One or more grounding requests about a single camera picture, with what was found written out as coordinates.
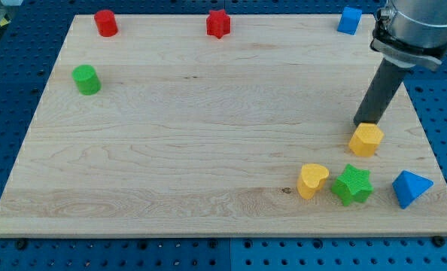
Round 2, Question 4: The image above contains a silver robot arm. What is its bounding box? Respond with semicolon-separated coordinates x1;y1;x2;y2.
370;0;447;71

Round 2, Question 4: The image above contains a yellow heart block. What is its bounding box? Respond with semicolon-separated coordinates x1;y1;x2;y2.
296;163;330;199

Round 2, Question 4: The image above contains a blue cube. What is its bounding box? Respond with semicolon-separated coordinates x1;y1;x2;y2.
337;7;363;35

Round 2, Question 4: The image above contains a yellow hexagon block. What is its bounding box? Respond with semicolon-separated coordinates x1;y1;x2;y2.
348;123;385;157

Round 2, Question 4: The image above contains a blue triangle block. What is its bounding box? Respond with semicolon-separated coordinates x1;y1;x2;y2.
392;170;434;209

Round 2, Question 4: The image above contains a red star block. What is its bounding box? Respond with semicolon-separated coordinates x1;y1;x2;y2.
205;9;231;39

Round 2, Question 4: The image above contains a green star block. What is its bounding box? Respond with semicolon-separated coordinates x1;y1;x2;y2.
331;164;374;206

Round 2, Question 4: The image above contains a light wooden board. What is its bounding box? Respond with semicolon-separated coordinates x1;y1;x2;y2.
0;14;447;239

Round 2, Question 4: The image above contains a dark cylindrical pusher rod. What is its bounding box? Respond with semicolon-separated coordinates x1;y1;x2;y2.
353;59;410;126

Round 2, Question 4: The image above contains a green cylinder block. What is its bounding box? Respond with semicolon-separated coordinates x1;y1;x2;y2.
71;65;101;96

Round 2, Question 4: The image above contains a red cylinder block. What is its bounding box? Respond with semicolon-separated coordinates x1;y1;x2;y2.
94;9;118;37

